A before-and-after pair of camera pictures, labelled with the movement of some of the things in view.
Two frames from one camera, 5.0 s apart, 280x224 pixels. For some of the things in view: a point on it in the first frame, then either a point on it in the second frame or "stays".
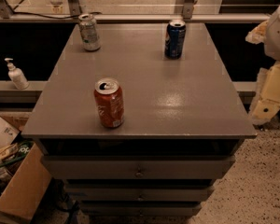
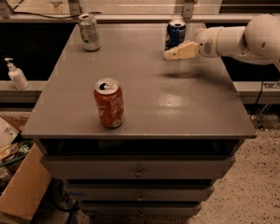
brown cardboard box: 17,203 stays
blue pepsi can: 175,43 stays
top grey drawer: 137,167 stays
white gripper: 278,35 → 207,43
